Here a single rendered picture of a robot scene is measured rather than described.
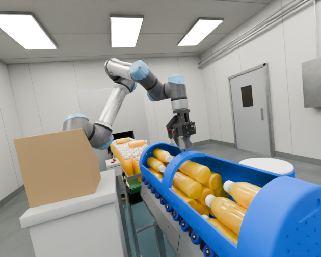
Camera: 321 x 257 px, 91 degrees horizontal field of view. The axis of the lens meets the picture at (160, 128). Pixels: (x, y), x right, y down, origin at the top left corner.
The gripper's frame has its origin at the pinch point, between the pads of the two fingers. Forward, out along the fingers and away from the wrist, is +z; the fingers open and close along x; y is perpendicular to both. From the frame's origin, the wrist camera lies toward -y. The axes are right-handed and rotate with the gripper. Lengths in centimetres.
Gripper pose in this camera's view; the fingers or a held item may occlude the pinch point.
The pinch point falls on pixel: (183, 151)
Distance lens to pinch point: 77.5
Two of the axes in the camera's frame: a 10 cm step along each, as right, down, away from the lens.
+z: 1.5, 9.8, 0.9
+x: 9.1, -1.7, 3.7
